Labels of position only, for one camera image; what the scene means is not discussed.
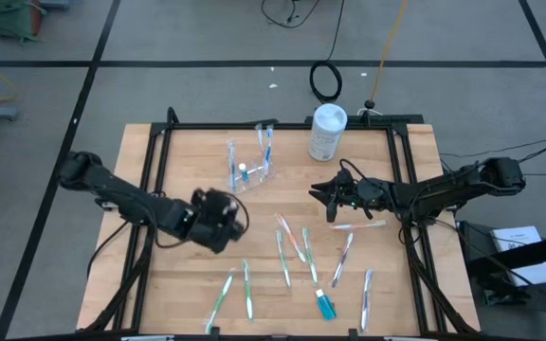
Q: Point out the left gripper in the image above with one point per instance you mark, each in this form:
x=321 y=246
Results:
x=211 y=222

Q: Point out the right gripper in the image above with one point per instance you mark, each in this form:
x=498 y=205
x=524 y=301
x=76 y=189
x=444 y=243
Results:
x=370 y=194

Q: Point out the clear acrylic organizer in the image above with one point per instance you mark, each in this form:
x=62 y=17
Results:
x=254 y=184

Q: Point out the blue mouthwash bottle white cap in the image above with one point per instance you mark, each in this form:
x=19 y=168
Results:
x=243 y=173
x=326 y=307

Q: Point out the green toothbrush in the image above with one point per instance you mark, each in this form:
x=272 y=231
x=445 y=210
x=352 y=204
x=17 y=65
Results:
x=220 y=300
x=283 y=258
x=309 y=256
x=247 y=289

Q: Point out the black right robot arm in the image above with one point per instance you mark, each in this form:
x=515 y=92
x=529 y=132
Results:
x=458 y=187

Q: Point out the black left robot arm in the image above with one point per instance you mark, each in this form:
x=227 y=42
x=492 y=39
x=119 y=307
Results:
x=126 y=196

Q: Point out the white wipes canister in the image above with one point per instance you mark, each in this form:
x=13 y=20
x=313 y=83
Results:
x=327 y=132

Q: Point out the small black tripod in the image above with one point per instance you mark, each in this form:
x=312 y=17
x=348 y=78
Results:
x=370 y=104

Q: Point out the black side stand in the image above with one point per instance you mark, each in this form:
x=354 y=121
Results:
x=479 y=256

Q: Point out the white booklet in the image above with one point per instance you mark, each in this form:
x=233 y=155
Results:
x=515 y=239

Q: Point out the green bag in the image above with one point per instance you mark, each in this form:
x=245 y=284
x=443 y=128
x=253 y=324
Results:
x=10 y=19

